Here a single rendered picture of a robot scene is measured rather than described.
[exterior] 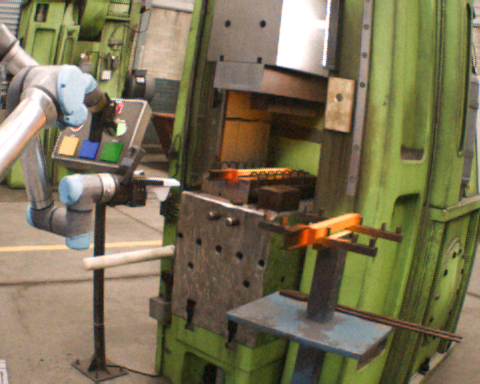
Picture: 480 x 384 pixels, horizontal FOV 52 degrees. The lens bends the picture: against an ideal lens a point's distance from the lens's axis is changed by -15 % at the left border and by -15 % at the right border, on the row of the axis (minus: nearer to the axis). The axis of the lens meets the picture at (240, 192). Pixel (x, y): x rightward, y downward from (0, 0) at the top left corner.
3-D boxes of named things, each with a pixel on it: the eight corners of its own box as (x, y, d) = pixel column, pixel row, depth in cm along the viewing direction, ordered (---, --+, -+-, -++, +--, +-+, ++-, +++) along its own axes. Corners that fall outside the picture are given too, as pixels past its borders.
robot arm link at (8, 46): (-6, 10, 133) (98, 108, 157) (-7, 15, 142) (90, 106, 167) (-31, 40, 131) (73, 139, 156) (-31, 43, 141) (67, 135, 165)
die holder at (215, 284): (253, 349, 176) (273, 216, 168) (170, 312, 199) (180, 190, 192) (338, 311, 219) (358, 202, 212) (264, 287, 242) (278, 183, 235)
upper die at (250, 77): (260, 92, 176) (264, 64, 175) (213, 87, 188) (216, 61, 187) (327, 103, 209) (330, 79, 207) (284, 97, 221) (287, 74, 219)
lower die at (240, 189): (247, 204, 182) (250, 177, 181) (200, 192, 194) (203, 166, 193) (316, 196, 215) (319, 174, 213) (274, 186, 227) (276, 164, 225)
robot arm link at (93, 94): (65, 86, 167) (83, 67, 169) (77, 102, 177) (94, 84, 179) (78, 96, 165) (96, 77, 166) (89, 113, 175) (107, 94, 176)
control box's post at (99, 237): (99, 372, 228) (107, 129, 210) (94, 368, 230) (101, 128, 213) (105, 370, 231) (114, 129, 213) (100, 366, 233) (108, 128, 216)
